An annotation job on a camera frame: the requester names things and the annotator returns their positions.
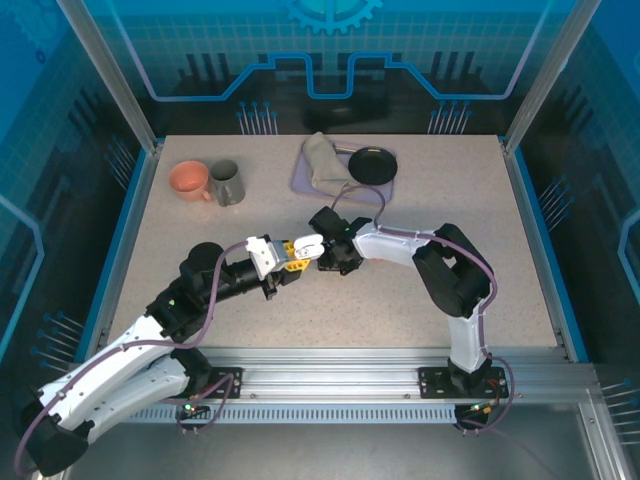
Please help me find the beige folded cloth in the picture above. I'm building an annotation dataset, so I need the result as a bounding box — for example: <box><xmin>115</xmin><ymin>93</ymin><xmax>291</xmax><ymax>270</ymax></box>
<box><xmin>301</xmin><ymin>131</ymin><xmax>366</xmax><ymax>200</ymax></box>

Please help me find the white earbud charging case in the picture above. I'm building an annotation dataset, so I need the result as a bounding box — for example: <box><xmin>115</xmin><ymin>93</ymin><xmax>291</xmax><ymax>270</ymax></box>
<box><xmin>293</xmin><ymin>233</ymin><xmax>326</xmax><ymax>262</ymax></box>

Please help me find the grey slotted cable duct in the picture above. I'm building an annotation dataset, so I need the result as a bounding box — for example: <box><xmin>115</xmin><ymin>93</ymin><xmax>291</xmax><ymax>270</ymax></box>
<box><xmin>124</xmin><ymin>405</ymin><xmax>459</xmax><ymax>424</ymax></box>

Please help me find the black round plate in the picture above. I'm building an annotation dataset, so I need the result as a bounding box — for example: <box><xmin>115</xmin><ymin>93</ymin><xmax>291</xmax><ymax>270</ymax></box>
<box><xmin>347</xmin><ymin>145</ymin><xmax>400</xmax><ymax>187</ymax></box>

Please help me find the lilac plastic tray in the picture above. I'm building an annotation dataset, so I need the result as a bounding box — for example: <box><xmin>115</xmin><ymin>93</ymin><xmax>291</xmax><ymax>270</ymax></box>
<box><xmin>290</xmin><ymin>141</ymin><xmax>400</xmax><ymax>206</ymax></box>

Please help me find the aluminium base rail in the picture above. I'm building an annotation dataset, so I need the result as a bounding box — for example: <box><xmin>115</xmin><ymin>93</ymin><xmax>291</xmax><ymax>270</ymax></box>
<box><xmin>64</xmin><ymin>346</ymin><xmax>602</xmax><ymax>402</ymax></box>

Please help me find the orange ceramic cup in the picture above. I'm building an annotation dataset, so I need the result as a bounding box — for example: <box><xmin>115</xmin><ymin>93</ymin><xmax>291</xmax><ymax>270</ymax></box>
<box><xmin>168</xmin><ymin>160</ymin><xmax>214</xmax><ymax>203</ymax></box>

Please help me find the grey mug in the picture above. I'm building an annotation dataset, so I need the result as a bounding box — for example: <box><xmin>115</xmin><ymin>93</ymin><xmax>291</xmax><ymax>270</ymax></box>
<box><xmin>209</xmin><ymin>158</ymin><xmax>248</xmax><ymax>208</ymax></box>

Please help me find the small LED controller board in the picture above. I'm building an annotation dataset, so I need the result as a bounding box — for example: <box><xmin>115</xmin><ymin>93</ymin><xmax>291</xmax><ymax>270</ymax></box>
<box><xmin>180</xmin><ymin>396</ymin><xmax>208</xmax><ymax>418</ymax></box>
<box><xmin>466</xmin><ymin>399</ymin><xmax>503</xmax><ymax>417</ymax></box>

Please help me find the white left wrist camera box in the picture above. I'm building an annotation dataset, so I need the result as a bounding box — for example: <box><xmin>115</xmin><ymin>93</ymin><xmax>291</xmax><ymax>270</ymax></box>
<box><xmin>245</xmin><ymin>233</ymin><xmax>290</xmax><ymax>280</ymax></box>

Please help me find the aluminium frame post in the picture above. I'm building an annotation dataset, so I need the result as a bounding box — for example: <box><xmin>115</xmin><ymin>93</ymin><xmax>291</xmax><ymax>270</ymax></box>
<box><xmin>501</xmin><ymin>0</ymin><xmax>586</xmax><ymax>154</ymax></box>
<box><xmin>55</xmin><ymin>0</ymin><xmax>164</xmax><ymax>154</ymax></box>

